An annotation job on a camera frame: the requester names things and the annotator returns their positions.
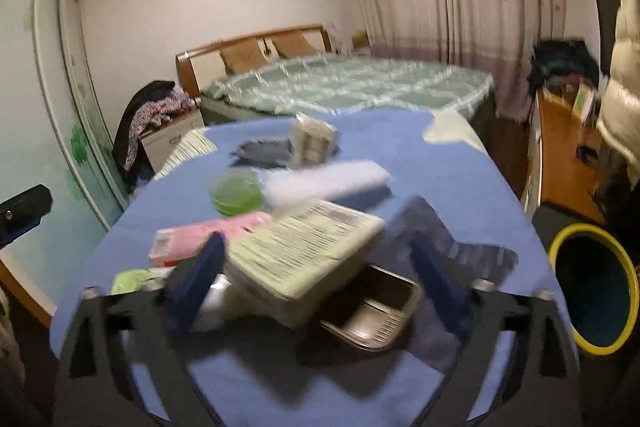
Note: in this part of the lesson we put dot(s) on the dark green bed base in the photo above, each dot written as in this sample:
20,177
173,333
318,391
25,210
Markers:
482,109

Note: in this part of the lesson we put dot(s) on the green jar with clear lid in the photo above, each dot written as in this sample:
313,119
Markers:
234,194

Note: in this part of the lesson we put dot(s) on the pale green printed box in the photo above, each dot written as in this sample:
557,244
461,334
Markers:
300,257

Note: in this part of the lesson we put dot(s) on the pink packet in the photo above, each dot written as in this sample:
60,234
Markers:
187,239

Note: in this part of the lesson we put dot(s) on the blue star print blanket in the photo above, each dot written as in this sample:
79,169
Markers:
450,167

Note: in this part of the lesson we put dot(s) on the light green packet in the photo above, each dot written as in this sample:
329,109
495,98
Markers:
131,281

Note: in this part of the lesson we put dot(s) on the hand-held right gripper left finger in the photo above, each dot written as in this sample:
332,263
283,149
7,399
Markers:
197,279

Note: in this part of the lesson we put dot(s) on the white plastic wrapper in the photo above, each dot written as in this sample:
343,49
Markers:
217,302

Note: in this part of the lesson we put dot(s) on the brown pillow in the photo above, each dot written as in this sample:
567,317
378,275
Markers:
245,55
295,44

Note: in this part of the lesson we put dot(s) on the dark clothes pile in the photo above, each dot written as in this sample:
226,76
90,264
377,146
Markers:
562,62

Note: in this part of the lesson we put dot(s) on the blue phone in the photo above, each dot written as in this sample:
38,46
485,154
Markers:
587,153

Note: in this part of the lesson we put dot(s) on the bed with green quilt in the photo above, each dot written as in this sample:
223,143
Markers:
350,79

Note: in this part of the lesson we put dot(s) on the wooden desk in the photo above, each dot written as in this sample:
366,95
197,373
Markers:
565,152

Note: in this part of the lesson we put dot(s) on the cardboard box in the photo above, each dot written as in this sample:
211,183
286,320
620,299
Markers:
361,42

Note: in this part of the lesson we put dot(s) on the clothes pile on nightstand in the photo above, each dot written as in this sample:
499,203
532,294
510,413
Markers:
145,112

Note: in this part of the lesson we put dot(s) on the yellow rimmed trash bin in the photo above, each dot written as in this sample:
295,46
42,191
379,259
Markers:
595,297

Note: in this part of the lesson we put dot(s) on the pale checked bed sheet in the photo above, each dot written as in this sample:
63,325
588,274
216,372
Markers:
187,152

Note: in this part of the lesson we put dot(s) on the cream puffer jacket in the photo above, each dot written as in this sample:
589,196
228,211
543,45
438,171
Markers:
625,72

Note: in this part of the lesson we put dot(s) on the wooden headboard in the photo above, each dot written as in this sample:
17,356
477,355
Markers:
205,67

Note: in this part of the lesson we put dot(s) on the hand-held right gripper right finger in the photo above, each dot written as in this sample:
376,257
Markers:
440,287

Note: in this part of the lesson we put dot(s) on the wardrobe with green print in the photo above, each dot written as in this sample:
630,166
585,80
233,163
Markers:
35,107

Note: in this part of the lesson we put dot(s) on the dark blue cloth pouch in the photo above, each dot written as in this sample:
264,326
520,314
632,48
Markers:
262,152

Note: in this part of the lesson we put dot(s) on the black television screen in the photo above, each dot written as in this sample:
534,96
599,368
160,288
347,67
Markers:
607,27

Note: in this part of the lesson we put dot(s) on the white foam wrap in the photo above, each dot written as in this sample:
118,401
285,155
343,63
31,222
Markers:
325,182

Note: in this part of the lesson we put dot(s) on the green card box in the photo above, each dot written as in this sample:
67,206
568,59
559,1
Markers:
584,102

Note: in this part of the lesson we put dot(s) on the white nightstand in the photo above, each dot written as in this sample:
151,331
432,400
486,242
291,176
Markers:
172,142

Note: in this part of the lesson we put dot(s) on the black bag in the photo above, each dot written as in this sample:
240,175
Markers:
617,192

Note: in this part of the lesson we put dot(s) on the small pale checked carton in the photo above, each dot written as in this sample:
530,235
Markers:
312,141

